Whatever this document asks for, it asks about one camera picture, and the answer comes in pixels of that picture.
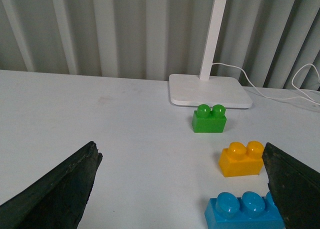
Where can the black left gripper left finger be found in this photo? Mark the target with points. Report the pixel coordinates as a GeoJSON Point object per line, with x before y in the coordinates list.
{"type": "Point", "coordinates": [58, 199]}

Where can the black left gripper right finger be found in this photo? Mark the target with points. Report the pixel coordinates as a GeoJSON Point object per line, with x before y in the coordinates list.
{"type": "Point", "coordinates": [294, 187]}

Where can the yellow two-stud toy block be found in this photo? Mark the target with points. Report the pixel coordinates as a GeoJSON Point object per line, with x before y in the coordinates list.
{"type": "Point", "coordinates": [241, 160]}

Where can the blue three-stud toy block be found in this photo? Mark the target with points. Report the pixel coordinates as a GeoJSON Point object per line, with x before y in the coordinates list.
{"type": "Point", "coordinates": [251, 211]}

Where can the green two-stud toy block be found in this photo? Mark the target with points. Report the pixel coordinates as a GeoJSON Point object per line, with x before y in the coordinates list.
{"type": "Point", "coordinates": [209, 120]}

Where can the white desk lamp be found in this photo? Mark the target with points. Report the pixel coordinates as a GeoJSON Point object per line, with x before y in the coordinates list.
{"type": "Point", "coordinates": [193, 90]}

